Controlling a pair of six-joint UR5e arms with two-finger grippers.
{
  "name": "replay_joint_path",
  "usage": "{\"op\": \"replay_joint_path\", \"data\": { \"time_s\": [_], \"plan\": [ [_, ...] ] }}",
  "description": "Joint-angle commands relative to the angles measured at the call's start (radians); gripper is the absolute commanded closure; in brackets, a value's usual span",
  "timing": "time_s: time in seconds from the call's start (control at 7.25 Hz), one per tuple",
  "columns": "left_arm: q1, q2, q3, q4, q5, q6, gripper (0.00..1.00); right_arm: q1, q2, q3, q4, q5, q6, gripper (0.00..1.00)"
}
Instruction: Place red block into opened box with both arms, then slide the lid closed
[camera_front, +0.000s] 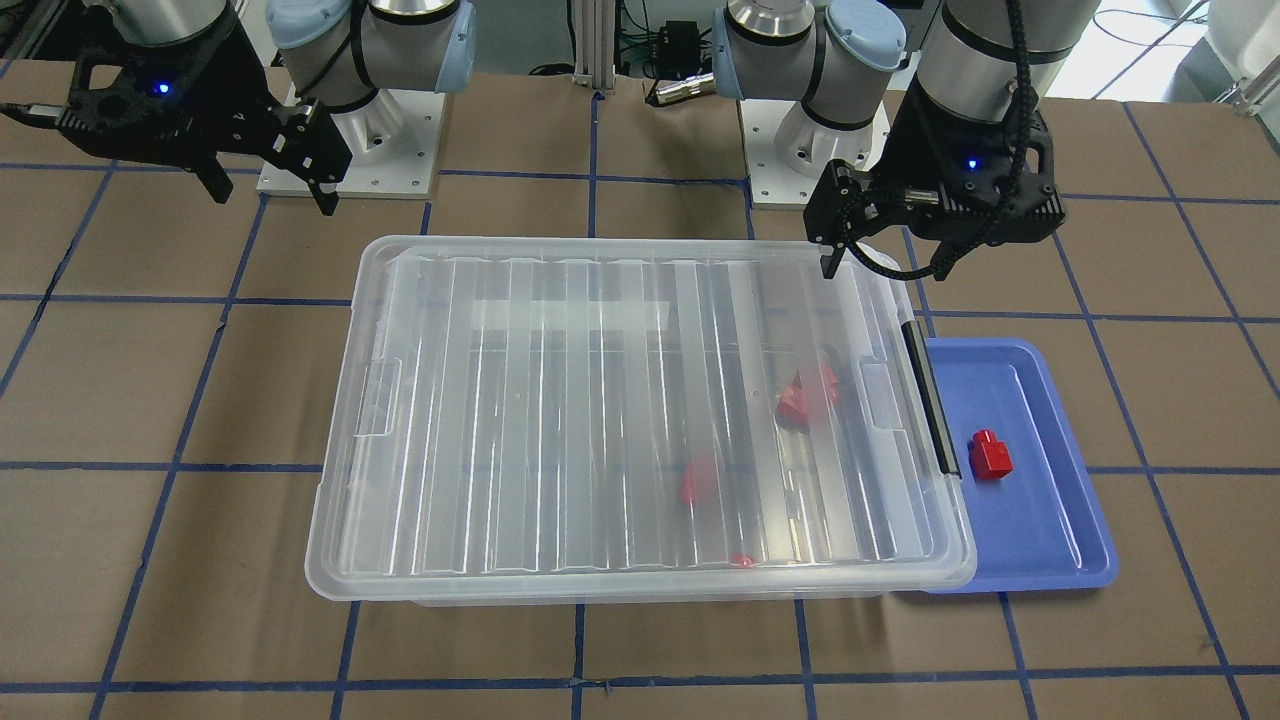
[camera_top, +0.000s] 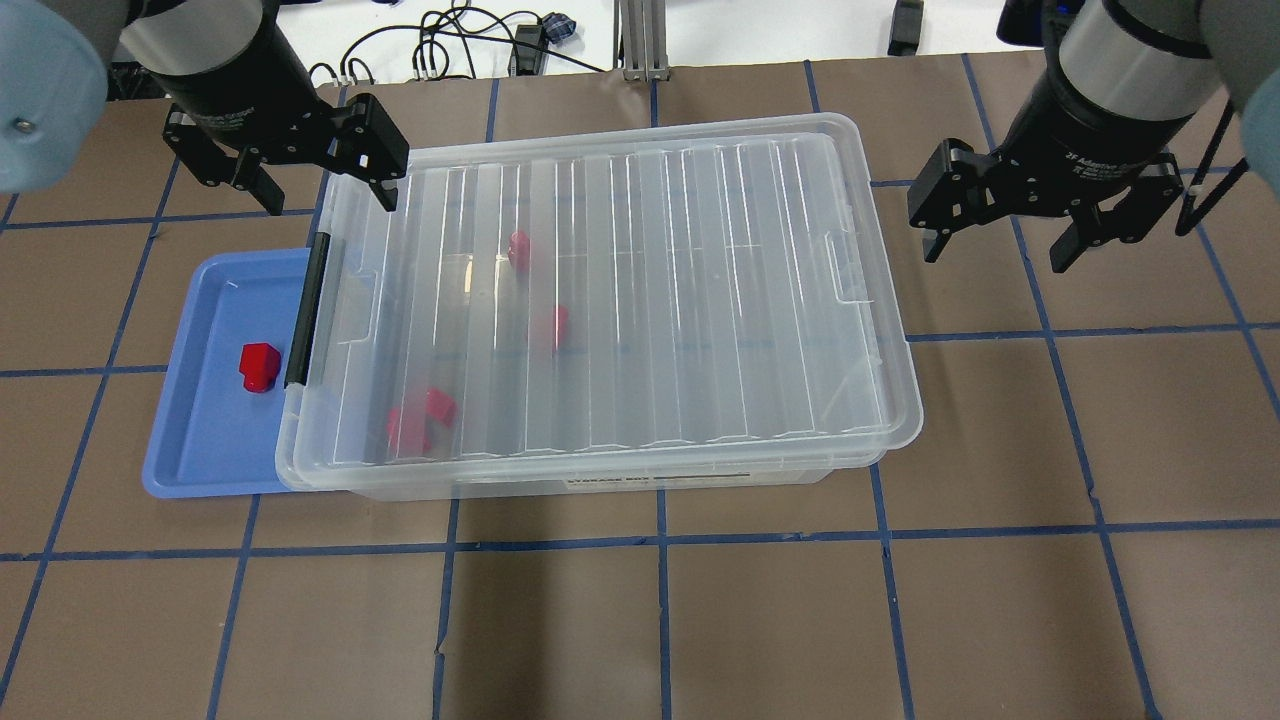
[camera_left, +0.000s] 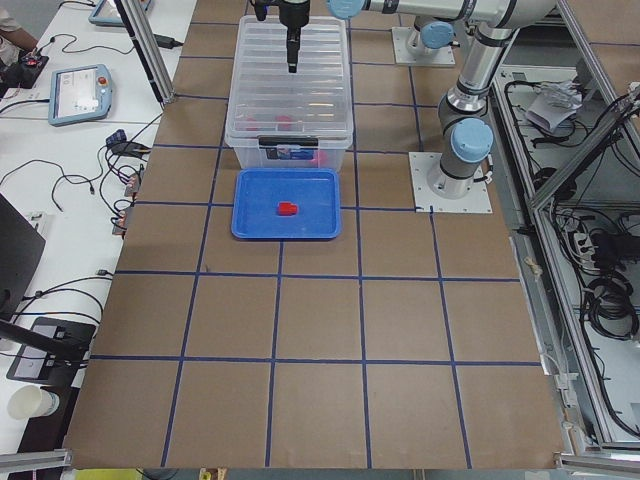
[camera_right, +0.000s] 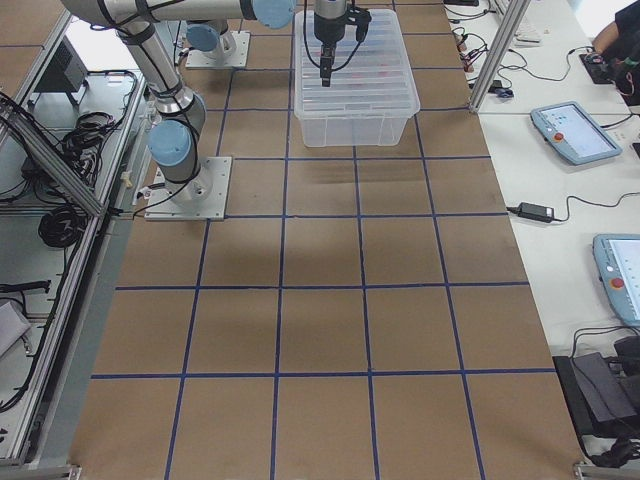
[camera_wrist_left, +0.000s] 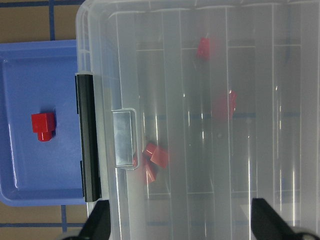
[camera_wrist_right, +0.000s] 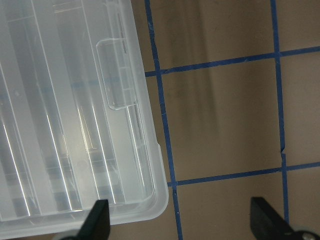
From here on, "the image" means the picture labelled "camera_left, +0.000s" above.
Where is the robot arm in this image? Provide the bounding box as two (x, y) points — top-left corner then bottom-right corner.
(406, 16), (455, 55)
(326, 1), (555, 200)

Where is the teach pendant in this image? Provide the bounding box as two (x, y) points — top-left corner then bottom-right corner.
(48, 64), (113, 127)
(88, 0), (124, 27)

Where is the person at desk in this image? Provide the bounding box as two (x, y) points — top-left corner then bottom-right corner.
(0, 6), (38, 66)

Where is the near teach pendant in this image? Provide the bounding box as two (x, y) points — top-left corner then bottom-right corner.
(48, 64), (113, 127)

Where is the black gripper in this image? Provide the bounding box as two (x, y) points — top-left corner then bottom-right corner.
(279, 0), (307, 73)

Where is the white paper cup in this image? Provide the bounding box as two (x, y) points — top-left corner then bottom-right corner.
(7, 385), (60, 420)

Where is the far teach pendant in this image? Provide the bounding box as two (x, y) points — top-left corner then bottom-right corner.
(88, 0), (124, 27)

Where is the black power adapter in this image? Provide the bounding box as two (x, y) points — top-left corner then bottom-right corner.
(154, 34), (183, 49)

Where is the clear plastic storage box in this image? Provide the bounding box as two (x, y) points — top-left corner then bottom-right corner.
(223, 15), (355, 170)

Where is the crumpled white paper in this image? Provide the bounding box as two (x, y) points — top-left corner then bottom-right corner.
(525, 80), (583, 133)

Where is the red block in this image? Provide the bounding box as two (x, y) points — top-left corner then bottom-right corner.
(277, 201), (298, 216)
(275, 115), (293, 124)
(314, 151), (329, 168)

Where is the aluminium frame post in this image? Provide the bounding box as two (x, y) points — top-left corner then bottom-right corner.
(115, 0), (175, 105)

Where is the blue plastic tray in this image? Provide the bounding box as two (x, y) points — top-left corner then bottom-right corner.
(231, 168), (342, 240)

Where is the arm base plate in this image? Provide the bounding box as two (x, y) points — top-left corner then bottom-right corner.
(391, 27), (455, 68)
(409, 152), (493, 214)

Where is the black monitor stand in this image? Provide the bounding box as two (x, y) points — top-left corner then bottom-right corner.
(0, 192), (96, 386)

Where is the red block in box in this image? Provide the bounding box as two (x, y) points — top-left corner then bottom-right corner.
(314, 151), (329, 168)
(275, 115), (293, 124)

